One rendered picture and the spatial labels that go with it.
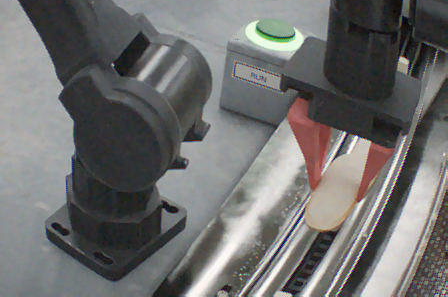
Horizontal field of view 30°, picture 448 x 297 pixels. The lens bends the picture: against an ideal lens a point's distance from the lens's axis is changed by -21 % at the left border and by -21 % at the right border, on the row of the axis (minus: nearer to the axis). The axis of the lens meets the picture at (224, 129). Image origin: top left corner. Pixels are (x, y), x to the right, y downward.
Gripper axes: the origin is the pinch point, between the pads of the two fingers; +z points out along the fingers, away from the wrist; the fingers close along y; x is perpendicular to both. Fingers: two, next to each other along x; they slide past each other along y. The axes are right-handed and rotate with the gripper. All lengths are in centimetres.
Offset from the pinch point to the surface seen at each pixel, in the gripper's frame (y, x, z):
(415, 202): 6.5, 16.3, 11.7
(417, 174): 5.4, 21.1, 11.7
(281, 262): -2.9, -1.0, 8.5
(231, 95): -15.9, 20.5, 9.7
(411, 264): 9.3, -1.9, 4.6
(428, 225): 9.4, 4.0, 4.6
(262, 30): -14.4, 22.6, 2.9
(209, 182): -13.3, 9.8, 11.4
